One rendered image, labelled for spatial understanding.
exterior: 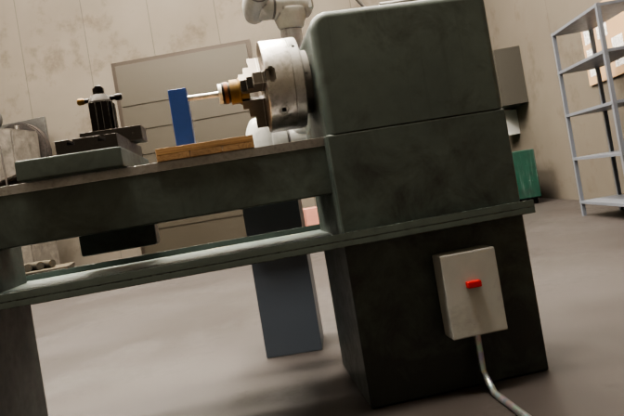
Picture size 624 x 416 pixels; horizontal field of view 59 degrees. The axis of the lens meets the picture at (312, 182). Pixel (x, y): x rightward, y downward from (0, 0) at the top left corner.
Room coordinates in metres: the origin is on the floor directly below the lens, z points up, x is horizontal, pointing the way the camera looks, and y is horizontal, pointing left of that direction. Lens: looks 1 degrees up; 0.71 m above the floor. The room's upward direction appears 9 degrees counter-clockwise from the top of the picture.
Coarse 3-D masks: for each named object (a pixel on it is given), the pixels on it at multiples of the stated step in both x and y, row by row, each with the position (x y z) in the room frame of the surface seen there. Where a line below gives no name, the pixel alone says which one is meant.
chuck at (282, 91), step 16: (256, 48) 1.94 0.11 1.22; (272, 48) 1.81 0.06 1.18; (272, 64) 1.78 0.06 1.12; (288, 64) 1.78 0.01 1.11; (288, 80) 1.78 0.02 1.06; (272, 96) 1.78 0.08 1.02; (288, 96) 1.79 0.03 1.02; (272, 112) 1.81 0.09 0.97; (288, 112) 1.82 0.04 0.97; (272, 128) 1.87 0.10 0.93; (288, 128) 1.90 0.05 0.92
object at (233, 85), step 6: (222, 84) 1.88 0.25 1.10; (228, 84) 1.88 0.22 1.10; (234, 84) 1.87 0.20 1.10; (222, 90) 1.87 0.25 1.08; (228, 90) 1.87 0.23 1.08; (234, 90) 1.87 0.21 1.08; (240, 90) 1.87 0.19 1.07; (228, 96) 1.87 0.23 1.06; (234, 96) 1.87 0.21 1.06; (240, 96) 1.87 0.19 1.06; (246, 96) 1.89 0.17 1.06; (228, 102) 1.89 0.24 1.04; (234, 102) 1.89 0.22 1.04; (240, 102) 1.90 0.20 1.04
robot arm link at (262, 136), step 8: (248, 128) 2.54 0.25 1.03; (256, 128) 2.50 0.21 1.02; (264, 128) 2.50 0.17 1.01; (256, 136) 2.50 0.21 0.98; (264, 136) 2.50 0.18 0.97; (272, 136) 2.51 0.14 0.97; (280, 136) 2.53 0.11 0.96; (256, 144) 2.50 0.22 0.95; (264, 144) 2.50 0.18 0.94; (272, 144) 2.51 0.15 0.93
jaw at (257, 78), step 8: (256, 72) 1.79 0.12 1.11; (264, 72) 1.79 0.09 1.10; (272, 72) 1.78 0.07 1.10; (248, 80) 1.82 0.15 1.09; (256, 80) 1.78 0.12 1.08; (264, 80) 1.79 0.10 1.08; (272, 80) 1.78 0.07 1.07; (240, 88) 1.86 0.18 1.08; (248, 88) 1.83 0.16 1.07; (256, 88) 1.84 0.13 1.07; (264, 88) 1.86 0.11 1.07
